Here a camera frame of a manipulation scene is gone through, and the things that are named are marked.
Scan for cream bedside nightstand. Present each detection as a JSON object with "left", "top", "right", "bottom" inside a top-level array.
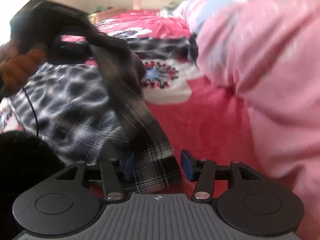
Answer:
[{"left": 87, "top": 7, "right": 126, "bottom": 25}]

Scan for black white plaid shirt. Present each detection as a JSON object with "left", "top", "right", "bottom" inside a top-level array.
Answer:
[{"left": 9, "top": 37, "right": 190, "bottom": 193}]

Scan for operator left hand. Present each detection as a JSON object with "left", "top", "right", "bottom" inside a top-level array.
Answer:
[{"left": 1, "top": 40, "right": 46, "bottom": 96}]

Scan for pink grey floral duvet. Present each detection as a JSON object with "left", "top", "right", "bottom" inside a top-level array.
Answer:
[{"left": 172, "top": 0, "right": 319, "bottom": 239}]

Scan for red floral fleece blanket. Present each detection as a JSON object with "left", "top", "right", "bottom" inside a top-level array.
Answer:
[{"left": 0, "top": 9, "right": 261, "bottom": 196}]

